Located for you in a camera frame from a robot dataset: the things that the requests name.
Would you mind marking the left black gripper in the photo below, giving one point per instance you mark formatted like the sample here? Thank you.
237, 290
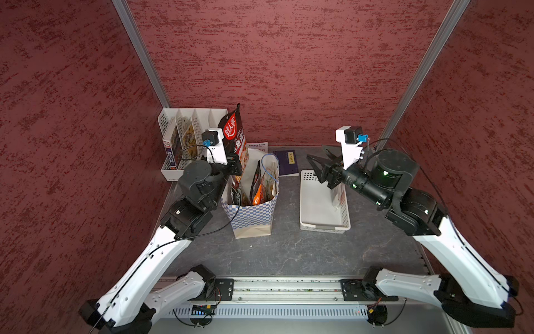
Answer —
235, 169

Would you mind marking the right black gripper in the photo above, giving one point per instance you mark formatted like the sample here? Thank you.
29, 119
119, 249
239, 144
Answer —
328, 167

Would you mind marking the black red condiment packet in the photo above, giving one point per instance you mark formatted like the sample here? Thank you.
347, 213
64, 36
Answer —
234, 139

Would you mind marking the orange condiment packet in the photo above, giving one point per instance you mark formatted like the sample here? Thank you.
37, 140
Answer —
258, 193

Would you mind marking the white blue checkered paper bag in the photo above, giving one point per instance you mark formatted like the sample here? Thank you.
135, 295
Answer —
250, 202

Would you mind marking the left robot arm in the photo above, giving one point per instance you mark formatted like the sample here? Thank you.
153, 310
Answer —
133, 305

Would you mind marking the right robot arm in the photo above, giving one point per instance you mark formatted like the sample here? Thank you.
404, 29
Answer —
472, 292

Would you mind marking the white booklet with text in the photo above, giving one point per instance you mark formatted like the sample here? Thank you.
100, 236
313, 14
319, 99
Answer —
263, 147

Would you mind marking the dark navy notebook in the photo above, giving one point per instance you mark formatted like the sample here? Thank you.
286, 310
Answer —
288, 163

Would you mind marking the white plastic tray basket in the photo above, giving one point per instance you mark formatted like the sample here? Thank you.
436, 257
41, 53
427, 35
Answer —
316, 211

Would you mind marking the yellow magazine in rack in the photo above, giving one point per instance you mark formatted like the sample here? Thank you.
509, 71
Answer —
188, 138

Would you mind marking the white file organizer rack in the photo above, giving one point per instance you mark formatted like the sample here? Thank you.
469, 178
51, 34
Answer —
202, 120

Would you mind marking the blue white book in rack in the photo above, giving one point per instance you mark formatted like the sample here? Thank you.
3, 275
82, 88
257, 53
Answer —
171, 143

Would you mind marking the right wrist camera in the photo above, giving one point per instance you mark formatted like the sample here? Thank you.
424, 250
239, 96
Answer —
351, 140

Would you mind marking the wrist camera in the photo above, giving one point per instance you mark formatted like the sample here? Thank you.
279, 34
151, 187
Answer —
351, 140
212, 139

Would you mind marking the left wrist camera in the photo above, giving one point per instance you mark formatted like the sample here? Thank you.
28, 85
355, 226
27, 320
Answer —
212, 139

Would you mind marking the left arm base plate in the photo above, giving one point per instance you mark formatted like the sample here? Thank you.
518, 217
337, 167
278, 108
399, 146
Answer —
219, 289

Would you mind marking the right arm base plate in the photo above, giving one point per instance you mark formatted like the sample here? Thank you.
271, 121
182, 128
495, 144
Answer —
358, 290

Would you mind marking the aluminium rail base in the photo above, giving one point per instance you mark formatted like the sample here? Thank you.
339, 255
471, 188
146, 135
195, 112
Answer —
297, 298

